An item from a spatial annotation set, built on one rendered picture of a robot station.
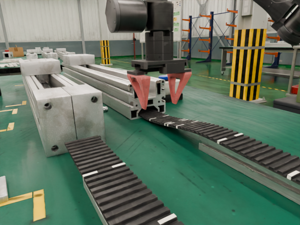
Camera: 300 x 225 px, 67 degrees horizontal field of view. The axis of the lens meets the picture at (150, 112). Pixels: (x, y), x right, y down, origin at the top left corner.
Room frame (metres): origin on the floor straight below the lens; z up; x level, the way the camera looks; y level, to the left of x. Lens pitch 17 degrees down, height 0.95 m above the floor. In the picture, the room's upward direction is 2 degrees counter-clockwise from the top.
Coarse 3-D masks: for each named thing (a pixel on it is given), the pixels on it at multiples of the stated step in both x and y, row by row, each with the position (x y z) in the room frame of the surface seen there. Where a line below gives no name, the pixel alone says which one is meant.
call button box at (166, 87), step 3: (165, 81) 0.67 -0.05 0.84; (177, 81) 0.67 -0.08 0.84; (165, 84) 0.64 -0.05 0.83; (168, 84) 0.65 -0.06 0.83; (177, 84) 0.66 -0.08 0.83; (162, 87) 0.64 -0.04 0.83; (165, 87) 0.64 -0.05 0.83; (168, 87) 0.65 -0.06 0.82; (177, 87) 0.66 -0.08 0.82; (165, 90) 0.64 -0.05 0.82; (168, 90) 0.65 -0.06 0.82; (168, 93) 0.65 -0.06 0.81; (168, 96) 0.65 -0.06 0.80; (180, 96) 0.67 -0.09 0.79; (162, 99) 0.64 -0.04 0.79; (165, 99) 0.64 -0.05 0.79; (168, 99) 0.65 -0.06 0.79; (180, 99) 0.67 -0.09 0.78
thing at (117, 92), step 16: (64, 64) 1.13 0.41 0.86; (80, 80) 0.92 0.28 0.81; (96, 80) 0.70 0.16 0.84; (112, 80) 0.58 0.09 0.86; (128, 80) 0.54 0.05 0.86; (160, 80) 0.54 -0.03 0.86; (112, 96) 0.61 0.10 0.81; (128, 96) 0.50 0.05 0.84; (160, 96) 0.54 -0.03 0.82; (128, 112) 0.50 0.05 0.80
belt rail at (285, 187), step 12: (204, 144) 0.34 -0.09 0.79; (216, 144) 0.31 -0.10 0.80; (216, 156) 0.30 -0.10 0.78; (228, 156) 0.29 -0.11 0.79; (240, 156) 0.27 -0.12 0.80; (240, 168) 0.27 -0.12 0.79; (252, 168) 0.26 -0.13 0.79; (264, 168) 0.24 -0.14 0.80; (264, 180) 0.24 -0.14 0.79; (276, 180) 0.23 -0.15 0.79; (288, 180) 0.21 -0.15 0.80; (288, 192) 0.21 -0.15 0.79
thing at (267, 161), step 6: (276, 150) 0.26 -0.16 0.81; (282, 150) 0.26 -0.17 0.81; (264, 156) 0.25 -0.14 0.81; (270, 156) 0.25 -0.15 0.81; (276, 156) 0.25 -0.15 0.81; (282, 156) 0.25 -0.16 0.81; (288, 156) 0.25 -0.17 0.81; (258, 162) 0.24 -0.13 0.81; (264, 162) 0.23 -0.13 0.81; (270, 162) 0.23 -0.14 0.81; (276, 162) 0.24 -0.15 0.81
